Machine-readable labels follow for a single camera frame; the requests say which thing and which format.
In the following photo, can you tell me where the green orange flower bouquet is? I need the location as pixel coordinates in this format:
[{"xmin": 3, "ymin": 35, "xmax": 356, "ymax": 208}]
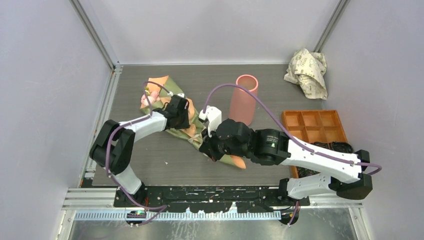
[{"xmin": 139, "ymin": 75, "xmax": 248, "ymax": 170}]

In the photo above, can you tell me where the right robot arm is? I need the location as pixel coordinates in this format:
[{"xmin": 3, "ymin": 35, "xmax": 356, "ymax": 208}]
[{"xmin": 199, "ymin": 119, "xmax": 373, "ymax": 206}]

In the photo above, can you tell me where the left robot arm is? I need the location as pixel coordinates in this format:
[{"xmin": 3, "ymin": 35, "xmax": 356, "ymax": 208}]
[{"xmin": 89, "ymin": 95, "xmax": 190, "ymax": 207}]

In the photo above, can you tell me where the pink cylindrical vase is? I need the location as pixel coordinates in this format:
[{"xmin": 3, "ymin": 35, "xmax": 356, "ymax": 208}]
[{"xmin": 228, "ymin": 74, "xmax": 259, "ymax": 126}]

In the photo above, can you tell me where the dark patterned rolled tie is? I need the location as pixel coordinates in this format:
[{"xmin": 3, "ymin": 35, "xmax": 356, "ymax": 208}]
[
  {"xmin": 296, "ymin": 167, "xmax": 320, "ymax": 178},
  {"xmin": 312, "ymin": 141, "xmax": 354, "ymax": 154}
]

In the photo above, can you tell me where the orange compartment tray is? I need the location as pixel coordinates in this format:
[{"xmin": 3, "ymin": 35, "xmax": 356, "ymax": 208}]
[{"xmin": 281, "ymin": 109, "xmax": 349, "ymax": 180}]

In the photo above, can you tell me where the crumpled printed paper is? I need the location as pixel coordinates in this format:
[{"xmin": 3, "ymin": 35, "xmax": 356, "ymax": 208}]
[{"xmin": 283, "ymin": 48, "xmax": 328, "ymax": 100}]

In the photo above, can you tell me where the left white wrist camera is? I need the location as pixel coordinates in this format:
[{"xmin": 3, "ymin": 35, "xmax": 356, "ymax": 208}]
[{"xmin": 167, "ymin": 91, "xmax": 185, "ymax": 99}]

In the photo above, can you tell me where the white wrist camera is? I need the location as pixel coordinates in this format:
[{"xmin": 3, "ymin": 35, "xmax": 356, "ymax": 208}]
[
  {"xmin": 198, "ymin": 105, "xmax": 222, "ymax": 136},
  {"xmin": 167, "ymin": 91, "xmax": 185, "ymax": 99}
]

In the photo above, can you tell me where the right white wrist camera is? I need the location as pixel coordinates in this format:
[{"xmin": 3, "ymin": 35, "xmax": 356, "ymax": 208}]
[{"xmin": 198, "ymin": 105, "xmax": 222, "ymax": 136}]

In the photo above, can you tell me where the aluminium frame rail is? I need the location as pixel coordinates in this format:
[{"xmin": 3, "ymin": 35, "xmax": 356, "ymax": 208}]
[{"xmin": 80, "ymin": 62, "xmax": 123, "ymax": 185}]

